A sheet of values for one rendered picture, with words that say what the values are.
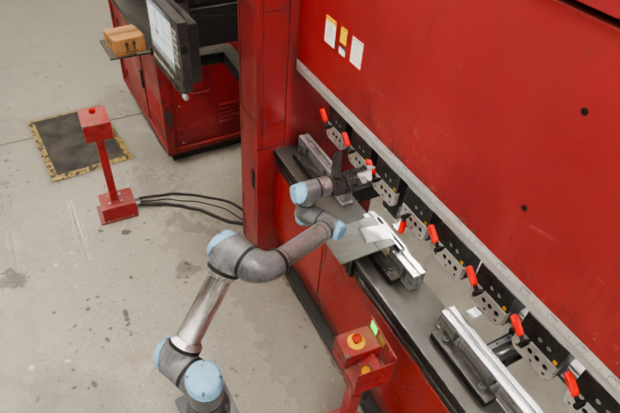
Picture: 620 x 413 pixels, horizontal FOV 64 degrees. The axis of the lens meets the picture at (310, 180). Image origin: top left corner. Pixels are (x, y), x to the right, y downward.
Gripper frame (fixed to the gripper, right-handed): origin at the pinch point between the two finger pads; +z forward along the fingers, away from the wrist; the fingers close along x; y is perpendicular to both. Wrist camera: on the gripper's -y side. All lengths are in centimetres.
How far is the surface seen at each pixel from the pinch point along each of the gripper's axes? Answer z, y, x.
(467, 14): 3, -24, 73
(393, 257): 4.2, 37.7, -14.8
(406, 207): 2.5, 20.2, 10.5
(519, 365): 87, 122, -68
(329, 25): 3, -61, 3
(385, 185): 2.6, 9.0, 1.5
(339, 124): 3.0, -24.3, -17.7
